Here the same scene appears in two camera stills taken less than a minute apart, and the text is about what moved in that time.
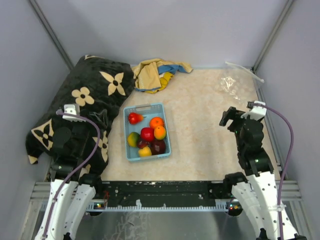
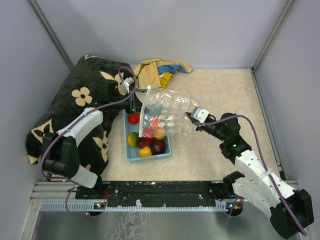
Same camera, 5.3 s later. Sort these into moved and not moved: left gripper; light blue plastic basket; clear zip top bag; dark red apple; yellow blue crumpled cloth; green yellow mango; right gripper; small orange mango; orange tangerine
Moved: left gripper; right gripper; clear zip top bag
Not moved: orange tangerine; light blue plastic basket; dark red apple; small orange mango; green yellow mango; yellow blue crumpled cloth
